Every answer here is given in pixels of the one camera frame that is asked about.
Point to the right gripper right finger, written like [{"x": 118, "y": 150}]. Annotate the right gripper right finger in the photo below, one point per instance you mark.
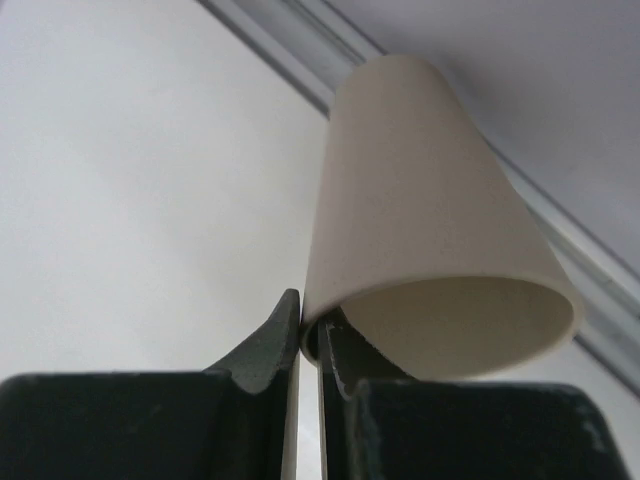
[{"x": 380, "y": 423}]

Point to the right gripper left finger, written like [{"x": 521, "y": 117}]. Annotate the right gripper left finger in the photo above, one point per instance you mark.
[{"x": 236, "y": 419}]

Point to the beige paper cup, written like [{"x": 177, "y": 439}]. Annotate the beige paper cup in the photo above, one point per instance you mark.
[{"x": 421, "y": 240}]

